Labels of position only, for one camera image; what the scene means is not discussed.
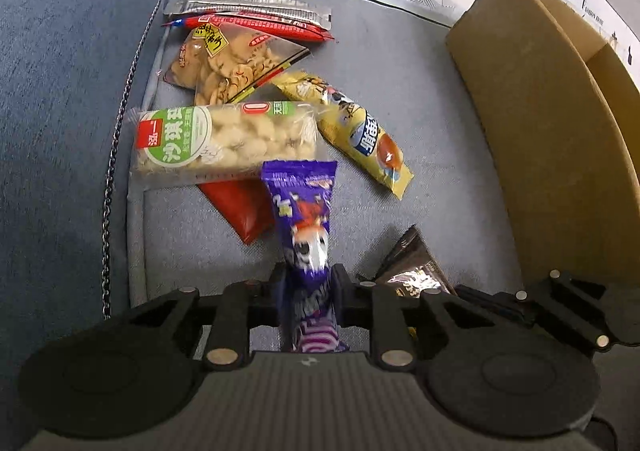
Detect red snack stick packet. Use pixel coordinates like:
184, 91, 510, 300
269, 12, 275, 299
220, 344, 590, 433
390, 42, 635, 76
164, 14, 334, 43

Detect dark brown snack packet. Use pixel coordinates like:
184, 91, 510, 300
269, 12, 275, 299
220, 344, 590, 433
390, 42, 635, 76
357, 225, 457, 299

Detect green label sachima packet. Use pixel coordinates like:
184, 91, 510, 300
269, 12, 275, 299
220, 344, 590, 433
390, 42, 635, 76
130, 101, 319, 189

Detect clear cracker snack bag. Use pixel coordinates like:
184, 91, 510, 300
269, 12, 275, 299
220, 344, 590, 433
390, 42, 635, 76
164, 23, 309, 106

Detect purple snack packet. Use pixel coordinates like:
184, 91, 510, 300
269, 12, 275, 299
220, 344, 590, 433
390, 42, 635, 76
262, 160, 347, 353

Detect flat red snack packet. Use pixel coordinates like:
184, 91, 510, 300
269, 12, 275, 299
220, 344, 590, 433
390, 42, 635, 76
198, 179, 274, 245

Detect silver snack stick packet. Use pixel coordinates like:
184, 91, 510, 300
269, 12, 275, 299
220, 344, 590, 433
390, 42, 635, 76
164, 0, 332, 30

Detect brown cardboard box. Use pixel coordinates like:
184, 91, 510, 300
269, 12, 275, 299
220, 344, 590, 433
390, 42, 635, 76
446, 0, 639, 286

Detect yellow bread snack packet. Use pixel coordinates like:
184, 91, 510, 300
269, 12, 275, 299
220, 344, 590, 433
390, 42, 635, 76
271, 71, 413, 200

